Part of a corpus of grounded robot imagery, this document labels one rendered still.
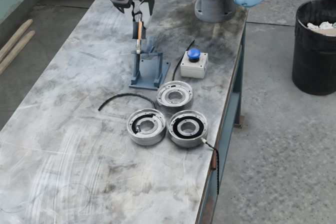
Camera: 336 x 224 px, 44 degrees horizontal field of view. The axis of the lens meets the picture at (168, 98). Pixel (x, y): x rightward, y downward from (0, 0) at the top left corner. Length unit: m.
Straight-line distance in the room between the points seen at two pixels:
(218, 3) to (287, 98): 1.03
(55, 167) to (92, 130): 0.14
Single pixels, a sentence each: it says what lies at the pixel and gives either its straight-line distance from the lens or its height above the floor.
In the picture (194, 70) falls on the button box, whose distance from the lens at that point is 1.24.
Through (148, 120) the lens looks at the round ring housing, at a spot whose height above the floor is 0.83.
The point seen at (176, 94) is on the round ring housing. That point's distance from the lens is 1.19.
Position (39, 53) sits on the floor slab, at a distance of 2.89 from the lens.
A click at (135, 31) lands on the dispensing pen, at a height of 1.00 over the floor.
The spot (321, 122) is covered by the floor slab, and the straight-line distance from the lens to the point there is 2.27.
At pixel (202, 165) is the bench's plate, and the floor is 0.80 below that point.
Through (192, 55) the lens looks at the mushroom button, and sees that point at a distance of 1.23.
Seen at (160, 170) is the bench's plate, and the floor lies 0.80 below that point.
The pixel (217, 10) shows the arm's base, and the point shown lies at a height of 0.85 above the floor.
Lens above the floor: 1.65
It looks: 45 degrees down
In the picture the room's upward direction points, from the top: 7 degrees counter-clockwise
